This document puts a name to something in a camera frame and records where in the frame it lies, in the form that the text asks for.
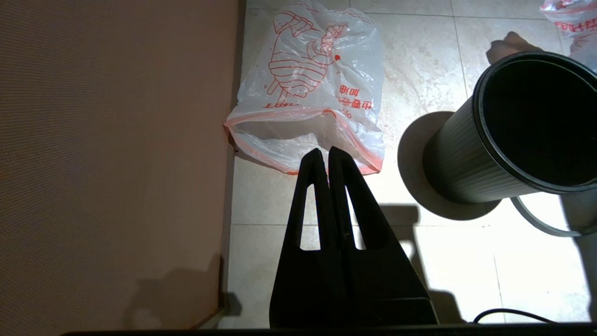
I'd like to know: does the thin black cable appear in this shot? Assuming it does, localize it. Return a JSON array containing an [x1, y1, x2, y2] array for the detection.
[[473, 308, 555, 324]]

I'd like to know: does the white red-printed trash bag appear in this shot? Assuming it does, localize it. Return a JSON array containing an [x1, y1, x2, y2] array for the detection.
[[540, 0, 597, 70]]

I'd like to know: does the grey bin rim ring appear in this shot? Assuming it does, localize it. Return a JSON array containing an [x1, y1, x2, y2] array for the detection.
[[511, 192, 597, 238]]

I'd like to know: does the white red-printed plastic bag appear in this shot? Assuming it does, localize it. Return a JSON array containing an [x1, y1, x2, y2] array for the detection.
[[224, 0, 385, 176]]

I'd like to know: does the black round trash bin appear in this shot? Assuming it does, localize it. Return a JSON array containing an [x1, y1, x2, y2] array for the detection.
[[422, 50, 597, 204]]

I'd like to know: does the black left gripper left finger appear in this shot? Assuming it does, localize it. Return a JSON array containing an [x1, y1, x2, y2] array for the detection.
[[270, 148, 348, 327]]

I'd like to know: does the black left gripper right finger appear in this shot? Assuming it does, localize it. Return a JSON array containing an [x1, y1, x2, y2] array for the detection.
[[329, 146, 439, 327]]

